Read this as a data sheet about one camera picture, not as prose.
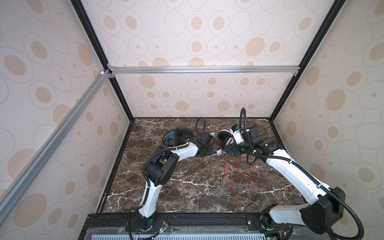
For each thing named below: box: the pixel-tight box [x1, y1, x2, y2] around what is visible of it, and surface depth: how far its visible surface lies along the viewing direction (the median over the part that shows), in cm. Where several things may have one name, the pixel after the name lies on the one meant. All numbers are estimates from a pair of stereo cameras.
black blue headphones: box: [162, 128, 194, 146], surface depth 107 cm
